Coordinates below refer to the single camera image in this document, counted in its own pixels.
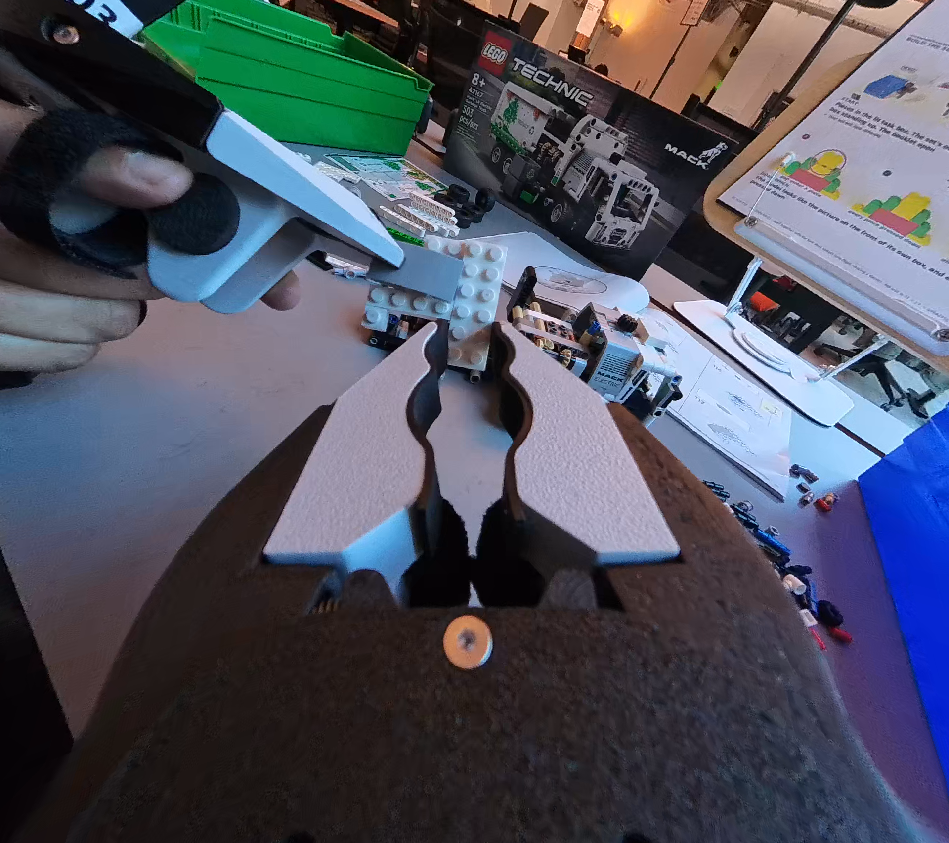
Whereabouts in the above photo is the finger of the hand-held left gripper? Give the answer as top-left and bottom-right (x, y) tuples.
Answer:
(206, 110), (406, 269)

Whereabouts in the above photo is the recycle sticker sheet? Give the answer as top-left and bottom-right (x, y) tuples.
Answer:
(319, 149), (438, 191)

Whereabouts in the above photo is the white metal stand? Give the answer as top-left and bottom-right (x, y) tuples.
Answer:
(673, 256), (855, 427)

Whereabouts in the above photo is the blue plastic bin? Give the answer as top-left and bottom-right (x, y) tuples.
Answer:
(859, 405), (949, 777)

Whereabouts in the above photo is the white lego plate assembly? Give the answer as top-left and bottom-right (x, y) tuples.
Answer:
(362, 236), (509, 371)

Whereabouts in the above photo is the pile of white lego beams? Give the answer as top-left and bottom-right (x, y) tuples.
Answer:
(378, 194), (457, 236)

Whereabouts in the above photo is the black lego set box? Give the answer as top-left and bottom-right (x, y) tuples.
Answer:
(443, 21), (742, 282)

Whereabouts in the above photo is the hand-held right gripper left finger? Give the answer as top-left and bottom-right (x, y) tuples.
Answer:
(263, 320), (447, 568)

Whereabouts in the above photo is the wooden instruction board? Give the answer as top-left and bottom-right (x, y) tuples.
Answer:
(703, 0), (949, 373)

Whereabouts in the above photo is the green plastic bin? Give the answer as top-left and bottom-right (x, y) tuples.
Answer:
(139, 0), (433, 156)

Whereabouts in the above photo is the pile of small lego pins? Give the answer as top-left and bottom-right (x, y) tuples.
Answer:
(700, 461), (854, 644)

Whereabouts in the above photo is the instruction booklet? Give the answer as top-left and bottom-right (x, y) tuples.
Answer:
(500, 231), (794, 499)

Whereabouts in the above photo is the partly built lego truck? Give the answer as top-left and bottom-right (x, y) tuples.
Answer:
(363, 265), (683, 427)

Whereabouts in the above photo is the grey lego tile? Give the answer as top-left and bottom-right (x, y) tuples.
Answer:
(367, 253), (467, 303)

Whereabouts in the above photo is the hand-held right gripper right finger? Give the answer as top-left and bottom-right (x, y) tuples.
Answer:
(489, 321), (683, 566)

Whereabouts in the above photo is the person's left hand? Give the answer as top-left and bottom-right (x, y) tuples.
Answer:
(0, 95), (301, 374)

